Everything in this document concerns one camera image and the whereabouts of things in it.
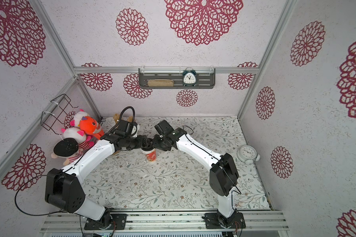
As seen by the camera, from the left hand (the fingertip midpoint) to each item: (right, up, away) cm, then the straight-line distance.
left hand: (145, 146), depth 86 cm
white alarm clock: (+64, -6, +8) cm, 65 cm away
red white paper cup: (+3, -6, +2) cm, 7 cm away
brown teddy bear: (-24, +18, +17) cm, 35 cm away
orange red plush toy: (-33, +11, +1) cm, 35 cm away
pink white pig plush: (-37, +4, +1) cm, 37 cm away
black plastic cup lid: (+3, +1, -5) cm, 6 cm away
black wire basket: (-45, +15, -11) cm, 49 cm away
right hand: (+5, +1, -4) cm, 7 cm away
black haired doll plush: (-38, 0, -9) cm, 39 cm away
